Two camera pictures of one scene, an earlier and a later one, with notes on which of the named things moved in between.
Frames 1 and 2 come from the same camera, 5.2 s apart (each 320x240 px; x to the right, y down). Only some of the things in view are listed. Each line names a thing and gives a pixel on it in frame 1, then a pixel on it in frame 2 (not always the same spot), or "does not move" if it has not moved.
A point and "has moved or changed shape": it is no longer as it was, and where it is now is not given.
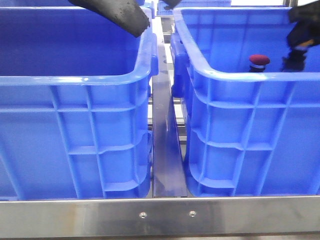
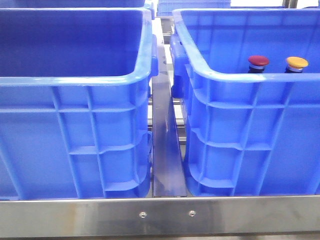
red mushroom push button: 257,63 does not move
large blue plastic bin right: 253,129 does not move
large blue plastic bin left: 75,105 does not move
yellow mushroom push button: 295,61 has moved or changed shape
